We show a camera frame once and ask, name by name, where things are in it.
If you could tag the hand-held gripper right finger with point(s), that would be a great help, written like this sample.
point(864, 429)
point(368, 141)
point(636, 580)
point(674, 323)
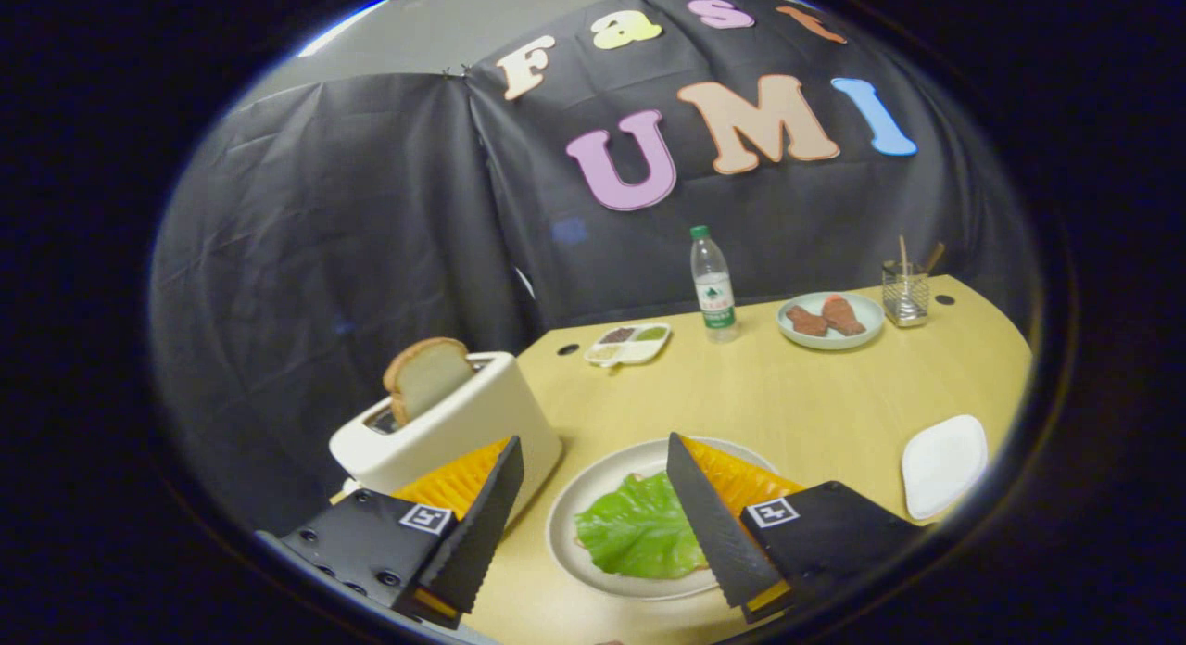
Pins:
point(713, 524)

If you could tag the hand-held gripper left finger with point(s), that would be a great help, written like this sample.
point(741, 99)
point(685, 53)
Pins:
point(482, 524)

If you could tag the green lettuce leaf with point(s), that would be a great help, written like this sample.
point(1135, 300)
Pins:
point(639, 529)

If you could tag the white round plate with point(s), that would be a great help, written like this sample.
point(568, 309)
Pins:
point(570, 520)

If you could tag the white toaster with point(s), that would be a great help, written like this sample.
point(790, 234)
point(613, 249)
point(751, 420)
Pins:
point(482, 413)

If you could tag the bread slice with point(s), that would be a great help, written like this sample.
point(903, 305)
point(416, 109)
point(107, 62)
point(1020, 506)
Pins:
point(428, 376)

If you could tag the white divided sauce dish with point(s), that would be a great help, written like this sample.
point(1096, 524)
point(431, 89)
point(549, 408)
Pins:
point(628, 346)

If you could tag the brown meat piece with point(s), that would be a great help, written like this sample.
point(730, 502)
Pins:
point(807, 322)
point(843, 317)

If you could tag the clear water bottle green cap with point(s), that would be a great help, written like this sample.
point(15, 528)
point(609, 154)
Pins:
point(714, 293)

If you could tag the white square plate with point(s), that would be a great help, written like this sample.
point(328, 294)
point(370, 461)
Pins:
point(945, 464)

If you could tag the pale green round plate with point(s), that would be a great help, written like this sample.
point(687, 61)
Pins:
point(866, 311)

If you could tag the clear glass utensil cup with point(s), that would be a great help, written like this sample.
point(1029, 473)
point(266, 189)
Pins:
point(905, 297)

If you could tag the black backdrop cloth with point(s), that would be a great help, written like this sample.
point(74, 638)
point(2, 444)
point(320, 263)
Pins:
point(324, 256)

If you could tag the wooden stick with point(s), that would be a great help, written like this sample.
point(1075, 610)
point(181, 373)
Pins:
point(903, 254)
point(934, 257)

